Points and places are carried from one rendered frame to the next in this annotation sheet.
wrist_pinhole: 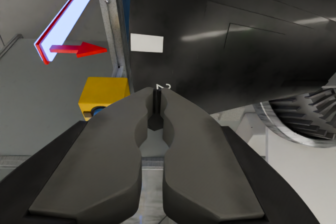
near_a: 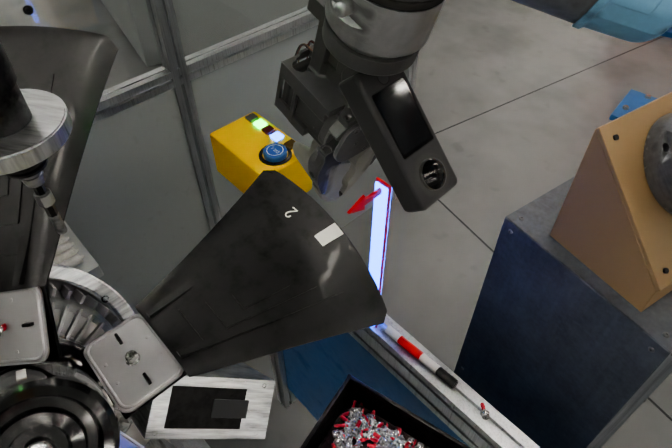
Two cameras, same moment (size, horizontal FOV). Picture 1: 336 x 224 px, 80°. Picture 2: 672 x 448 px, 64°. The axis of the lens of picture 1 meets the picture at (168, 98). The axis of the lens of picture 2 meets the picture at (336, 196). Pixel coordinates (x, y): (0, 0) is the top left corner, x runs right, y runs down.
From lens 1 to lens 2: 0.43 m
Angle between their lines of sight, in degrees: 33
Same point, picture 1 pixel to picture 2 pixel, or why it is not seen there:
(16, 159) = (311, 21)
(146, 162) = (118, 101)
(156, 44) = (322, 238)
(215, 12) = (305, 283)
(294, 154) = not seen: outside the picture
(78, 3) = (377, 244)
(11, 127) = not seen: hidden behind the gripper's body
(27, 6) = (410, 243)
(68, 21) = (378, 221)
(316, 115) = (58, 305)
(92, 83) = (305, 183)
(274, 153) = not seen: hidden behind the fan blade
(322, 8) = (237, 342)
